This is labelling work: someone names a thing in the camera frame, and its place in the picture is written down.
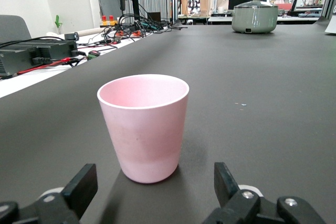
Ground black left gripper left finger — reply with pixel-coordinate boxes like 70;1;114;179
35;163;98;224

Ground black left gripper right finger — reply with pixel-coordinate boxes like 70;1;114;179
202;162;261;224

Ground red test lead cable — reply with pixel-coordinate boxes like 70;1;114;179
17;56;79;76

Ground black power supply box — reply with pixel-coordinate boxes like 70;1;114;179
0;39;79;77

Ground grey foam panel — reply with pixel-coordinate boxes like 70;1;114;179
97;0;123;27

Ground grey office chair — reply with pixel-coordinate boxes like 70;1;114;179
0;14;32;44

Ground pink plastic cup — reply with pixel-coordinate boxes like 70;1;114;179
97;73;190;184

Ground clear glass pot lid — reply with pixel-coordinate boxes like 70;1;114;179
233;0;279;9

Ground green plastic clip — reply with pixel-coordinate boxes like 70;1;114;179
54;15;63;35

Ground yellow box red buttons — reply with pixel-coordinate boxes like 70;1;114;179
99;15;118;27

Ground white paper roll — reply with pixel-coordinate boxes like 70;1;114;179
78;28;106;37

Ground tangled black cables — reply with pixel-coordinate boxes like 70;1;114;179
101;13;188;45

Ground grey-green cooking pot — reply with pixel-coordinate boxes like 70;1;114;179
231;5;279;35

